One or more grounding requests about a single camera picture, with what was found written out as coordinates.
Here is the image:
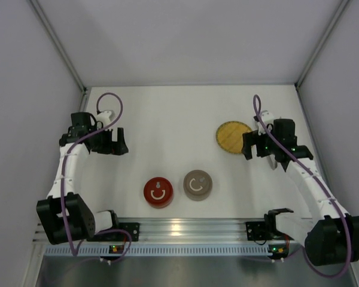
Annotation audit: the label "slotted cable duct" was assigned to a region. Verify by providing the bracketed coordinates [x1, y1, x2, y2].
[44, 243, 290, 257]

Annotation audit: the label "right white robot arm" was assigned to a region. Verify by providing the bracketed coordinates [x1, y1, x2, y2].
[242, 117, 359, 266]

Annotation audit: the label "aluminium mounting rail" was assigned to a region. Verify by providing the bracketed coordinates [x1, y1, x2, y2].
[32, 217, 359, 245]

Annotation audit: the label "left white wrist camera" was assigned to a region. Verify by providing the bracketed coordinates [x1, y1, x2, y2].
[95, 110, 115, 129]

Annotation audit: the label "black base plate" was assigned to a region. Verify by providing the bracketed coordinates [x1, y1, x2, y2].
[106, 222, 140, 242]
[245, 220, 302, 242]

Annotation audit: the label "round bamboo plate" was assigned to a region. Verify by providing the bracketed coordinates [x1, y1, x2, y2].
[215, 121, 252, 154]

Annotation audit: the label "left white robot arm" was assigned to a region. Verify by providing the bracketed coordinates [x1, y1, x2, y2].
[36, 110, 129, 245]

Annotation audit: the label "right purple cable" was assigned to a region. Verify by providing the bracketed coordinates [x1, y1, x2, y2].
[245, 94, 354, 277]

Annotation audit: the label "brown-banded metal tin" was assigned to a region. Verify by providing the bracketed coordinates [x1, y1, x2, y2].
[184, 190, 211, 201]

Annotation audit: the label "red round lid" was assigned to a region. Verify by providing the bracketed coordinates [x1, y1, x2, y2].
[143, 177, 174, 200]

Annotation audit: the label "metal tongs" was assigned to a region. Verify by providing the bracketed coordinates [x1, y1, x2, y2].
[267, 155, 278, 170]

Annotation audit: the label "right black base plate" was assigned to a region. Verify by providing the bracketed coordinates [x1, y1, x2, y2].
[245, 220, 302, 242]

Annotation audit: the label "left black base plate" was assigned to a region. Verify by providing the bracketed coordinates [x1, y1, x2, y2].
[106, 222, 140, 242]

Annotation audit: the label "brown round lid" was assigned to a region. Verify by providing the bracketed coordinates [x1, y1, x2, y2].
[183, 170, 212, 191]

